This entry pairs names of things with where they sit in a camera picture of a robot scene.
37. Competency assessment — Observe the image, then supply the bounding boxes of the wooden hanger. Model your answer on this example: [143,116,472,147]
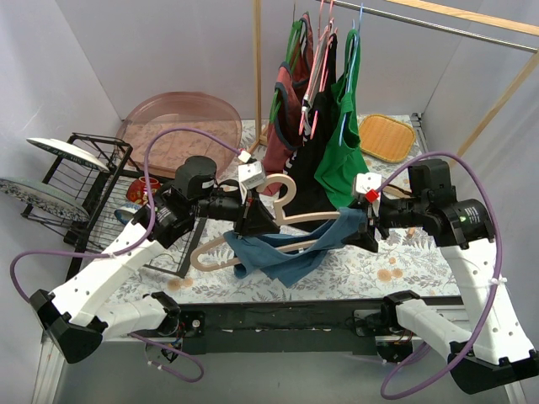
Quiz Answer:
[190,173,339,272]

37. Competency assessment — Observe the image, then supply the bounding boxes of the blue tank top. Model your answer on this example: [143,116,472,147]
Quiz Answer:
[224,208,366,288]

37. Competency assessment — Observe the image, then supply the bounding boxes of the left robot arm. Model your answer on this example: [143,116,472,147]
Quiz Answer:
[29,156,278,364]

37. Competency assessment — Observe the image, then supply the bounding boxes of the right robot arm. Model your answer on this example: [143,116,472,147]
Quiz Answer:
[348,153,538,395]

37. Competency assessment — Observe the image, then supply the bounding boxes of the black tank top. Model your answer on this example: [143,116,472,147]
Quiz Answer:
[284,35,338,216]

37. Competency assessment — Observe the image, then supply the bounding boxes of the green tank top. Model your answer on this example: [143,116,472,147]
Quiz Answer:
[315,30,369,208]

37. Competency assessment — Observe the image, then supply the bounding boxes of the red tank top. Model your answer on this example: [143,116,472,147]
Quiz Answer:
[262,35,313,175]

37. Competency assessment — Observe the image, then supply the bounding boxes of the pink hanger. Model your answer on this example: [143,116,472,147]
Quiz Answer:
[299,1,335,139]

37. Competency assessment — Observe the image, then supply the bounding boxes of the green hanger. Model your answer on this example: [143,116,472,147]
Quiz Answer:
[269,11,311,127]

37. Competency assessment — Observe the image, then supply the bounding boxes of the blue hanger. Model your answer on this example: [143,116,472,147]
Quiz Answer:
[339,3,364,146]

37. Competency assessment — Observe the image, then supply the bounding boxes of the floral tablecloth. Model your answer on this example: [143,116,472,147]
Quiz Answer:
[82,114,462,302]

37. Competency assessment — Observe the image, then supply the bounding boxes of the woven bamboo tray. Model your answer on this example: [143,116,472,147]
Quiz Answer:
[359,114,416,163]

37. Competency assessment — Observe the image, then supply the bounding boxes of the pink plastic basin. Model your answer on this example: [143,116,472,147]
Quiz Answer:
[116,92,243,178]

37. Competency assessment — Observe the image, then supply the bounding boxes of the red floral bowl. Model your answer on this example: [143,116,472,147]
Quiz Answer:
[125,177,162,205]

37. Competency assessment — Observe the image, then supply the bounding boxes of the blue white bowl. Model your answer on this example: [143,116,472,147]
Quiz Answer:
[114,201,141,225]

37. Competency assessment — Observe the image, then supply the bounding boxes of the white plate upper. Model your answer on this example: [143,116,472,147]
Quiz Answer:
[26,138,109,172]

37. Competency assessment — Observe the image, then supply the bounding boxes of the blue patterned plate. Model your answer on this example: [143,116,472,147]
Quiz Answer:
[1,177,89,222]

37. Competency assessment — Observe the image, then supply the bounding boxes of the wooden clothes rack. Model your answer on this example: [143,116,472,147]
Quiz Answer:
[238,0,539,241]

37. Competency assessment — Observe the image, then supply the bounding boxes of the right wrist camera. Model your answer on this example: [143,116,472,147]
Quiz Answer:
[352,173,382,207]

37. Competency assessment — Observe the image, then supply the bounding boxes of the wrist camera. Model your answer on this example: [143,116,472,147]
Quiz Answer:
[237,150,266,199]
[352,173,382,207]

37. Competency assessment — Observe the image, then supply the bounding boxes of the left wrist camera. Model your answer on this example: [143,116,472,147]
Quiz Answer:
[237,150,266,199]

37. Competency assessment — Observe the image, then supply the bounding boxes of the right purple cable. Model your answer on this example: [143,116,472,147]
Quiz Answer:
[376,151,506,400]

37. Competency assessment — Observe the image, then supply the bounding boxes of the purple cable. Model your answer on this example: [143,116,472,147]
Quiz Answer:
[376,151,506,400]
[10,127,249,383]

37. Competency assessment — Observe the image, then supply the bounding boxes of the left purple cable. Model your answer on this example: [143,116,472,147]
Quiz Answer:
[10,127,249,383]

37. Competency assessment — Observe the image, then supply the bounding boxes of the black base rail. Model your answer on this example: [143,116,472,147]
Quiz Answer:
[181,299,382,355]

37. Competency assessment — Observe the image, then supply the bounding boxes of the black wire dish rack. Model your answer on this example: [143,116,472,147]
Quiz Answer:
[20,132,203,287]

